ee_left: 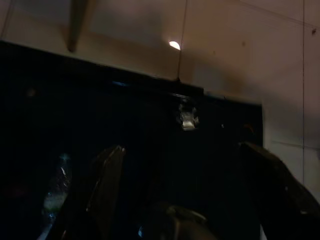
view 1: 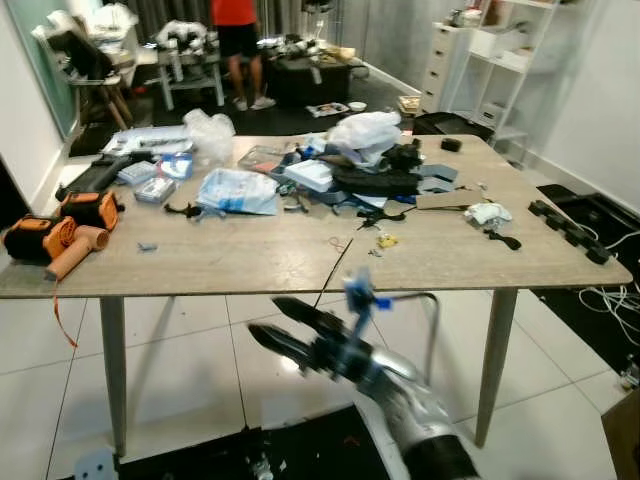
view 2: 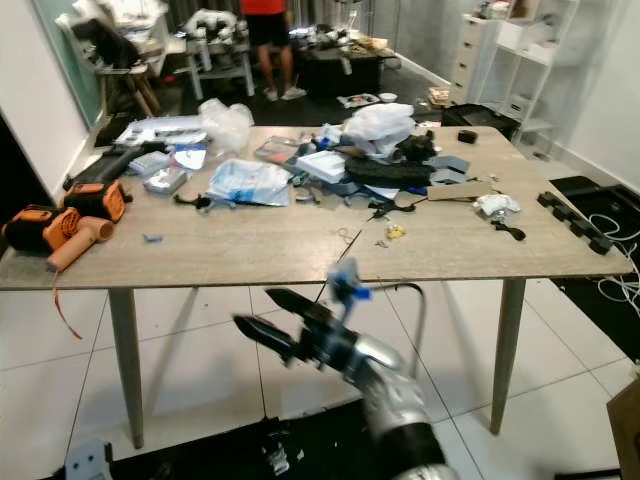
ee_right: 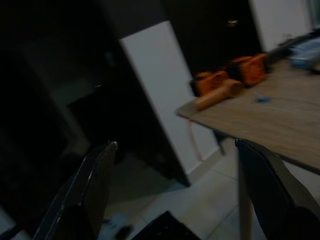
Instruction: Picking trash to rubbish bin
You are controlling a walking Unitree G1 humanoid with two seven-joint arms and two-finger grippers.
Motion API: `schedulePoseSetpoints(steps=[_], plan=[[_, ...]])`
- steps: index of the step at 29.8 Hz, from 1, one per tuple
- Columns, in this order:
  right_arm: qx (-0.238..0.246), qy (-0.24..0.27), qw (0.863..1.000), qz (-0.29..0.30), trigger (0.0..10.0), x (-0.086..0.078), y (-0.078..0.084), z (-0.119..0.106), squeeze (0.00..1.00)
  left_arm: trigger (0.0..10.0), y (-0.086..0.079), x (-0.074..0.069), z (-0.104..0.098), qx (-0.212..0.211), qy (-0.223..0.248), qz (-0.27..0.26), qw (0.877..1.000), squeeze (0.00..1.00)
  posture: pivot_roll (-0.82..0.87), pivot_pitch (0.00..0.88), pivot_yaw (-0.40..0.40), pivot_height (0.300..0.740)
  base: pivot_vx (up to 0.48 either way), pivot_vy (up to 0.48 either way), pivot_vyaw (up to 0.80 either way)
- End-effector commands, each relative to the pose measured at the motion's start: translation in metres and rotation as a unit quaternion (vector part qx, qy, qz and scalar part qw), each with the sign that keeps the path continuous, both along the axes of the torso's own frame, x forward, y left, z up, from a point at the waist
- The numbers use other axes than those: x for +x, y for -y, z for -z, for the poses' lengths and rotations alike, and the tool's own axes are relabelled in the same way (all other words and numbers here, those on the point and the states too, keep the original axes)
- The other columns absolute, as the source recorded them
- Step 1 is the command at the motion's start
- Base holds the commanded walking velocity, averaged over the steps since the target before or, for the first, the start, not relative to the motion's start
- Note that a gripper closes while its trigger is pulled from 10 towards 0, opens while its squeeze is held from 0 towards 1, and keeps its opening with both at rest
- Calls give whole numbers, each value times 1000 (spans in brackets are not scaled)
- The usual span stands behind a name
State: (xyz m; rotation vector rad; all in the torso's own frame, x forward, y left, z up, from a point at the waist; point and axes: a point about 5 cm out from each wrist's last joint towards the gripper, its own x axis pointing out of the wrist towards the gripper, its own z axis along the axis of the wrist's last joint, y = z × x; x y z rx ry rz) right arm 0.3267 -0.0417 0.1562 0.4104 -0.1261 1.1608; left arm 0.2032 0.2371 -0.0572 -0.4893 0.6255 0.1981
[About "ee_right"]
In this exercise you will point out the blue and white clutter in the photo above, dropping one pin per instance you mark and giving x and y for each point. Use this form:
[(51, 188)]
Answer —
[(303, 53)]

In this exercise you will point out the black box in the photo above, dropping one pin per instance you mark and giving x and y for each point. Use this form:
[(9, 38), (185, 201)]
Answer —
[(165, 228)]

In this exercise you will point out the wooden cylinder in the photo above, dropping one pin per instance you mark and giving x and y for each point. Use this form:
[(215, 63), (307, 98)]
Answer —
[(215, 97)]

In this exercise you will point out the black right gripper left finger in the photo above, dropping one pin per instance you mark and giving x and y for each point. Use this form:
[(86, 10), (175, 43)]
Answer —
[(82, 195)]

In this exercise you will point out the wooden table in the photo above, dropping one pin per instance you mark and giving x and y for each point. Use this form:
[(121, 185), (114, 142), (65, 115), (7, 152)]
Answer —
[(270, 117)]

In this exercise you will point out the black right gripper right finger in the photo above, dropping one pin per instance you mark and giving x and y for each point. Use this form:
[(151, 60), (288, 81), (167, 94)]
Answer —
[(272, 197)]

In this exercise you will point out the orange and black bag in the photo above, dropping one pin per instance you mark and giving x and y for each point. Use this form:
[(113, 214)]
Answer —
[(232, 72)]

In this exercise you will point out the small blue scrap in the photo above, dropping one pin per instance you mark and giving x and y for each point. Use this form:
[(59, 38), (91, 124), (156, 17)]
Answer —
[(263, 99)]

